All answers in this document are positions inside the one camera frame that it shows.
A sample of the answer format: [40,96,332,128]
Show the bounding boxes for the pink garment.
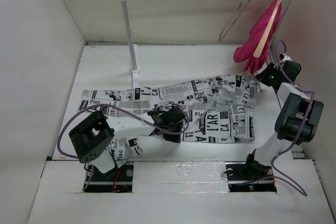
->
[233,0,282,74]

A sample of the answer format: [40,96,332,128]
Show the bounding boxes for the wooden hanger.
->
[253,0,282,58]

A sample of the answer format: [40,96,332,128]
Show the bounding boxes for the newspaper print trousers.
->
[77,74,262,168]

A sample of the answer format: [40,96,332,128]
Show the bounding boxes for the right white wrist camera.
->
[279,54,292,63]

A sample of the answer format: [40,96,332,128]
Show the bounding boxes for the grey metal hanger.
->
[217,0,251,44]

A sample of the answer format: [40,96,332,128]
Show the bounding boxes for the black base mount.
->
[222,163,277,193]
[83,162,134,193]

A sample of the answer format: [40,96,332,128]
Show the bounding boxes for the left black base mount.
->
[83,162,134,193]

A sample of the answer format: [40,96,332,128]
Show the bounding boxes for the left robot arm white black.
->
[69,104,188,180]

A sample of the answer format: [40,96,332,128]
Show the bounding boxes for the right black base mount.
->
[222,163,277,193]

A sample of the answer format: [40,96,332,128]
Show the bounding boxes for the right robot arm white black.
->
[243,56,324,180]

